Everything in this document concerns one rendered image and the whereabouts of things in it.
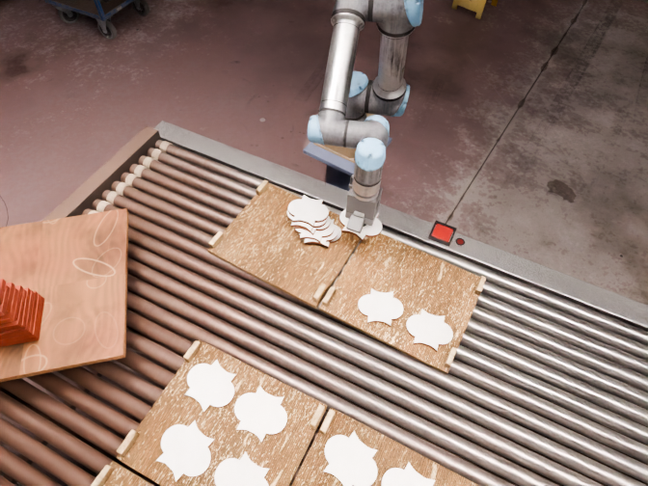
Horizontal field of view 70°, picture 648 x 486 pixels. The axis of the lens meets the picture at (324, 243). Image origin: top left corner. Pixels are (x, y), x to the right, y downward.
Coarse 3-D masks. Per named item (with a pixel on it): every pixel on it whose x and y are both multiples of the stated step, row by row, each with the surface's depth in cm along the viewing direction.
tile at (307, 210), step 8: (296, 200) 154; (304, 200) 155; (312, 200) 155; (320, 200) 155; (288, 208) 152; (296, 208) 152; (304, 208) 152; (312, 208) 152; (320, 208) 153; (296, 216) 150; (304, 216) 150; (312, 216) 151; (320, 216) 151; (312, 224) 149
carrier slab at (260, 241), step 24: (264, 192) 166; (288, 192) 166; (240, 216) 159; (264, 216) 159; (336, 216) 160; (240, 240) 153; (264, 240) 153; (288, 240) 153; (240, 264) 147; (264, 264) 148; (288, 264) 148; (312, 264) 148; (336, 264) 148; (288, 288) 143; (312, 288) 143
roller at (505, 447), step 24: (168, 288) 145; (192, 288) 145; (216, 312) 140; (240, 312) 140; (264, 336) 136; (288, 336) 136; (312, 360) 132; (336, 360) 132; (360, 384) 129; (384, 384) 128; (408, 408) 126; (432, 408) 124; (456, 432) 123; (480, 432) 121; (504, 456) 120; (528, 456) 118; (576, 480) 115
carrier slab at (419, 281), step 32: (352, 256) 150; (384, 256) 150; (416, 256) 151; (352, 288) 143; (384, 288) 144; (416, 288) 144; (448, 288) 144; (352, 320) 137; (448, 320) 138; (416, 352) 132; (448, 352) 132
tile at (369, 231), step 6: (342, 216) 142; (342, 222) 141; (378, 222) 141; (366, 228) 140; (372, 228) 140; (378, 228) 140; (354, 234) 139; (360, 234) 138; (366, 234) 138; (372, 234) 138; (378, 234) 139
